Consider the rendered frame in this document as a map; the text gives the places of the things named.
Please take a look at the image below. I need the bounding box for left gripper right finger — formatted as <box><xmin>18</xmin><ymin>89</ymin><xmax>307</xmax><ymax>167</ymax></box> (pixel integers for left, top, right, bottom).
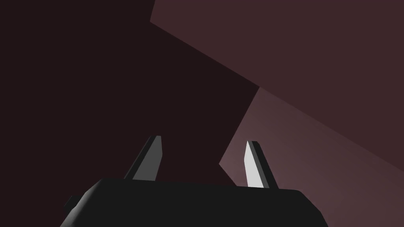
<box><xmin>243</xmin><ymin>140</ymin><xmax>280</xmax><ymax>190</ymax></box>

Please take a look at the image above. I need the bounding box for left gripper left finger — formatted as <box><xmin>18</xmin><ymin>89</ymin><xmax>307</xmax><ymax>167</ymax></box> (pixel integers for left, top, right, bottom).
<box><xmin>123</xmin><ymin>135</ymin><xmax>163</xmax><ymax>182</ymax></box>

